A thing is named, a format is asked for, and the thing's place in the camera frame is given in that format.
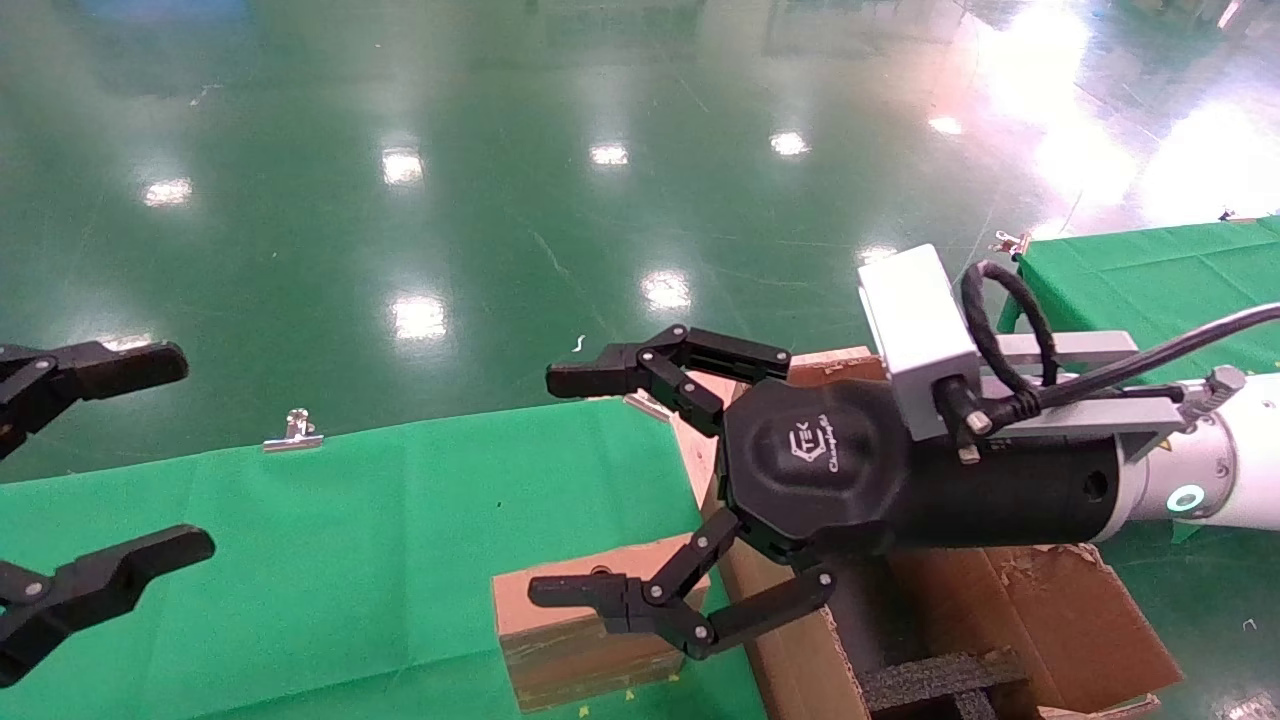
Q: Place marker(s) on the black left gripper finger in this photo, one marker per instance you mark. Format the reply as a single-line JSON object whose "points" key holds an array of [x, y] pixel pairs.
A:
{"points": [[110, 368], [120, 575]]}

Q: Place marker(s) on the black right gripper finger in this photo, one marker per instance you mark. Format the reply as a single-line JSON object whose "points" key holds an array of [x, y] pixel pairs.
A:
{"points": [[700, 352], [650, 605]]}

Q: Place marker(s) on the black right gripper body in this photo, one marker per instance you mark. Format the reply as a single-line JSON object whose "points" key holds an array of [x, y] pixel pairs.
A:
{"points": [[830, 460]]}

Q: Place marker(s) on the small brown cardboard box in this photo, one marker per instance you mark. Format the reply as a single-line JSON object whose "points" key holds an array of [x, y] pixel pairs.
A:
{"points": [[565, 665]]}

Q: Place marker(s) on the large open cardboard carton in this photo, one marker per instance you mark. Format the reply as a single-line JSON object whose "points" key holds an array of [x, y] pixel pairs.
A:
{"points": [[1050, 620]]}

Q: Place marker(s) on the silver metal binder clip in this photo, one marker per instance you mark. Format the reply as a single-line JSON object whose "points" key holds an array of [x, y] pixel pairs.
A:
{"points": [[1011, 243], [295, 432], [648, 404]]}

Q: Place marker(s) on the large green table cloth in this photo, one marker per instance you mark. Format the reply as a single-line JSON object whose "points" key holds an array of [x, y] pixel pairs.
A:
{"points": [[350, 560]]}

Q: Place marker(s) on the flat black foam insert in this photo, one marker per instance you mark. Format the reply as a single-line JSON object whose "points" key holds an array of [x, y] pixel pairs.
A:
{"points": [[930, 680]]}

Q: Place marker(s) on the green cloth with hanging corner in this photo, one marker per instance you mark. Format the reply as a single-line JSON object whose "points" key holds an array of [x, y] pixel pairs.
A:
{"points": [[1150, 280]]}

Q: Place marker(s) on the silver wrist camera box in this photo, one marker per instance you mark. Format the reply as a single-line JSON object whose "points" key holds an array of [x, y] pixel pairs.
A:
{"points": [[915, 320]]}

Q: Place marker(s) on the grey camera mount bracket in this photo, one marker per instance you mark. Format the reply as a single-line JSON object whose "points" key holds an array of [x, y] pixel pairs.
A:
{"points": [[1090, 415]]}

